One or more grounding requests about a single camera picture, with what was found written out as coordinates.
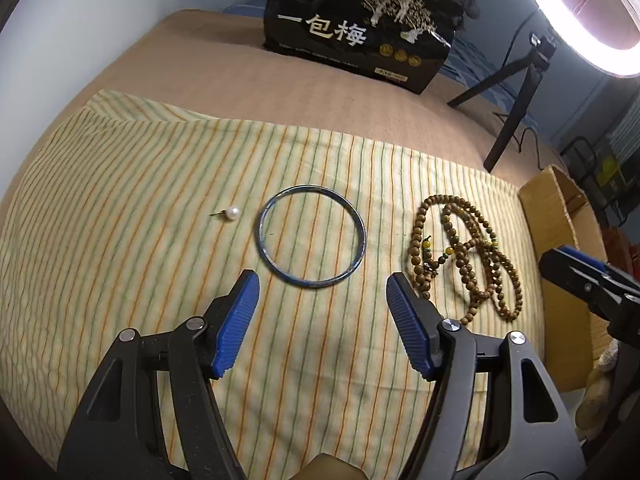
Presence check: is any brown wooden bead necklace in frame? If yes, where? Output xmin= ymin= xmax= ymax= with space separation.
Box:
xmin=406 ymin=193 xmax=524 ymax=328

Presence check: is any dark blue bangle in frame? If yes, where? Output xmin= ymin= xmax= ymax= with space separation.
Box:
xmin=253 ymin=184 xmax=369 ymax=290

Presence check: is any pearl stud earring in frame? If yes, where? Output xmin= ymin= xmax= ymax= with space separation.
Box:
xmin=210 ymin=206 xmax=241 ymax=221

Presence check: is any open cardboard box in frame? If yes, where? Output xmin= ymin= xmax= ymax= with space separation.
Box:
xmin=518 ymin=165 xmax=611 ymax=392

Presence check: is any yellow black box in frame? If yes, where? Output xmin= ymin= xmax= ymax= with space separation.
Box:
xmin=596 ymin=154 xmax=631 ymax=198

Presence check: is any black clothes rack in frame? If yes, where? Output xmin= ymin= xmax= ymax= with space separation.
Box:
xmin=560 ymin=136 xmax=636 ymax=228

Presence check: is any yellow striped cloth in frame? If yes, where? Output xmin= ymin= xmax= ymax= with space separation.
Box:
xmin=1 ymin=90 xmax=544 ymax=479

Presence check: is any black tripod stand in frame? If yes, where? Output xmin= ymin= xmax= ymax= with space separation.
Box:
xmin=447 ymin=32 xmax=556 ymax=172

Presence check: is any black snack bag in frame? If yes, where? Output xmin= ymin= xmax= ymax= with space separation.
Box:
xmin=264 ymin=0 xmax=480 ymax=94

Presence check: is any tan bed sheet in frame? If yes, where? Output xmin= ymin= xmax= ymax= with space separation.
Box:
xmin=0 ymin=8 xmax=566 ymax=201

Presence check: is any black power cable with switch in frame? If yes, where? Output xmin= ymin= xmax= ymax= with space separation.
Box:
xmin=491 ymin=109 xmax=547 ymax=172

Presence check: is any white ring light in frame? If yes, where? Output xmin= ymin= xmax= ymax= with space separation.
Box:
xmin=535 ymin=0 xmax=639 ymax=78

